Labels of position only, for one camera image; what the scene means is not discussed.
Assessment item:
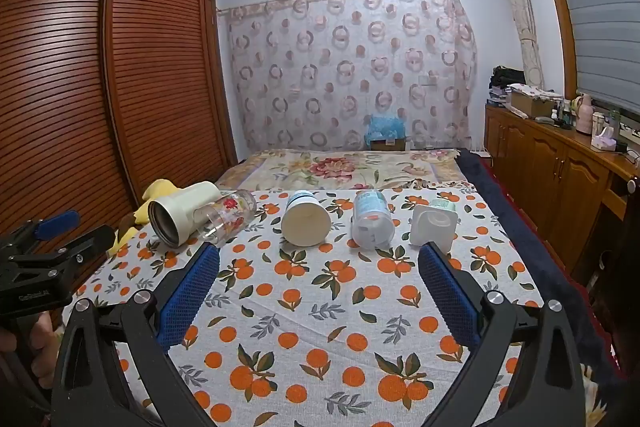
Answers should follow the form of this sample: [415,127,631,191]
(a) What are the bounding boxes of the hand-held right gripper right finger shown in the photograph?
[417,242,586,427]

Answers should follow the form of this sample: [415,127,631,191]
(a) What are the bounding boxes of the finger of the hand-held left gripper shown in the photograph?
[10,225,117,269]
[0,209,82,258]

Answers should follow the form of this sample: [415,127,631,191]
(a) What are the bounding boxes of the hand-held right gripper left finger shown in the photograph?
[50,243,221,427]

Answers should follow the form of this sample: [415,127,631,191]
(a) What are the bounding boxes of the white square green-label cup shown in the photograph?
[409,198,458,253]

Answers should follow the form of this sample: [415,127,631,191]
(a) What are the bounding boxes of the cream steel-lined cup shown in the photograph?
[147,181,223,247]

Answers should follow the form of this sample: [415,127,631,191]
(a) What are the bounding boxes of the clear floral glass cup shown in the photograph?
[194,189,257,249]

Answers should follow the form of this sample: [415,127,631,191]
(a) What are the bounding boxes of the white paper cup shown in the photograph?
[281,190,332,248]

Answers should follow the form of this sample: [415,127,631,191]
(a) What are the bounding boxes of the person's left hand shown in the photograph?
[22,311,65,392]

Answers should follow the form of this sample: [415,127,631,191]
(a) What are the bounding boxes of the yellow plush toy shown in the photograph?
[111,179,181,258]

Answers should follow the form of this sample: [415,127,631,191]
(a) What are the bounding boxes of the orange fruit print cloth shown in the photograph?
[62,188,551,427]

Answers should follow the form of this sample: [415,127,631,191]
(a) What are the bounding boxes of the brown slatted wardrobe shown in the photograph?
[0,0,238,258]

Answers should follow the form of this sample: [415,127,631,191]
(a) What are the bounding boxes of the wooden sideboard cabinet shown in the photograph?
[484,103,640,278]

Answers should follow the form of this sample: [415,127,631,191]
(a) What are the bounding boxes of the floral blanket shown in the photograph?
[215,148,468,192]

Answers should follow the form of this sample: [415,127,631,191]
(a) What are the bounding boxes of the blue plastic bag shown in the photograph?
[364,113,405,142]

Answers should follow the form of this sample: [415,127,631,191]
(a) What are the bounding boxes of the open cardboard box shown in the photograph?
[506,83,563,118]

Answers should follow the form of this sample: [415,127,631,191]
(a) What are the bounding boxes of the pink tissue box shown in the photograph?
[591,127,617,152]

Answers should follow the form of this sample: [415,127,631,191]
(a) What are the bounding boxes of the pink thermos jug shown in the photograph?
[572,94,596,135]

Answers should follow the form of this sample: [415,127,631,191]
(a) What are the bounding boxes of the circle pattern sheer curtain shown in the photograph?
[217,0,478,152]

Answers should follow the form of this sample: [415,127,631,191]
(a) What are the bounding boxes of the cream window curtain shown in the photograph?
[487,0,546,90]

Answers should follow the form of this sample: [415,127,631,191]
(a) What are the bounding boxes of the grey window blind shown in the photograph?
[537,0,640,118]

